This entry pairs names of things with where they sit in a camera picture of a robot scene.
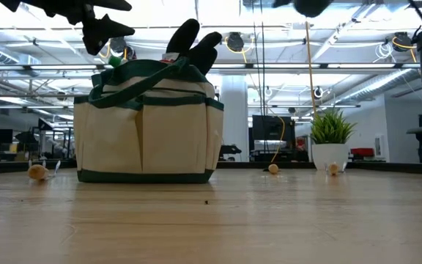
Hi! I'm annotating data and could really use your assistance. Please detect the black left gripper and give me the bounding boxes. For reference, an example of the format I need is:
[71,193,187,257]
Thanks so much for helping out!
[0,0,136,56]

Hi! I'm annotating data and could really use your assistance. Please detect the red black garden glove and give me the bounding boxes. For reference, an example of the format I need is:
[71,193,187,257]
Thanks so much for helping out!
[161,18,223,77]

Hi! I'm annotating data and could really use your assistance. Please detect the cream green canvas gardening bag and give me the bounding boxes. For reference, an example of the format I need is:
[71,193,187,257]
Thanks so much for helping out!
[73,56,226,185]

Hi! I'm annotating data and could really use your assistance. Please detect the long ceiling light strip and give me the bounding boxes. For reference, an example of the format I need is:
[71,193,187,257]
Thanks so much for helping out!
[86,62,421,71]

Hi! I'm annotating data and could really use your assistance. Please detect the white round pillar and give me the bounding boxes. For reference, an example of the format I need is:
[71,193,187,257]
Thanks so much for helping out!
[221,75,251,163]

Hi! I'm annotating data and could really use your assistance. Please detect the green plant in white pot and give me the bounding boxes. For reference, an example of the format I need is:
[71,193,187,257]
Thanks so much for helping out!
[310,109,358,172]

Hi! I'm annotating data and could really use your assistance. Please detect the red seat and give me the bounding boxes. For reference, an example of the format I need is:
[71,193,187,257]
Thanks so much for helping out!
[349,147,375,159]

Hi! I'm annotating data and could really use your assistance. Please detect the black ceiling cable reel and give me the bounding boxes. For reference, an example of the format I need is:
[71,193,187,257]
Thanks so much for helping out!
[226,32,245,53]
[391,32,413,53]
[108,36,138,62]

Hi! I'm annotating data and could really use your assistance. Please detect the long yellow cable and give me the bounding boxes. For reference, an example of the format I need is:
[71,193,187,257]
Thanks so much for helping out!
[304,20,319,118]

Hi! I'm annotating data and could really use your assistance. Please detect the thin yellow drooping cable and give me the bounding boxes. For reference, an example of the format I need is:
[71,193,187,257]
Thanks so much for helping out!
[270,115,287,164]

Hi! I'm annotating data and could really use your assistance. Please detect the black aluminium table frame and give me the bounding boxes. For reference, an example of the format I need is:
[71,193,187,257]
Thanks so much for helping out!
[0,160,422,176]

